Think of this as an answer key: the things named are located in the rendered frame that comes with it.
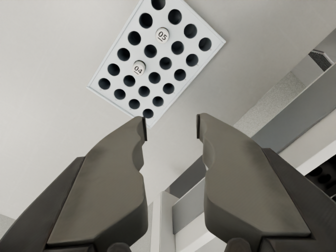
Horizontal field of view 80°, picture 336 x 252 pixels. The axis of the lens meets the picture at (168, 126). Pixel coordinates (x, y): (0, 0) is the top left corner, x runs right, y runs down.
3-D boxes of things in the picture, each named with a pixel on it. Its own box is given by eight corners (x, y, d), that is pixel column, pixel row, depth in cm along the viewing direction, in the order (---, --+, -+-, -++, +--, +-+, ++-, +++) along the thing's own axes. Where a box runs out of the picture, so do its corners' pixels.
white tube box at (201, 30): (151, 115, 27) (150, 129, 24) (96, 77, 25) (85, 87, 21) (217, 37, 23) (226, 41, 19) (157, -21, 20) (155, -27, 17)
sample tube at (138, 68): (143, 67, 24) (139, 79, 20) (135, 61, 23) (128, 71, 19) (150, 59, 23) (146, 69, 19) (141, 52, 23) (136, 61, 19)
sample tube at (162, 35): (163, 40, 22) (163, 47, 18) (154, 32, 22) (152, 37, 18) (170, 30, 22) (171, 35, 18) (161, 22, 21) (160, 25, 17)
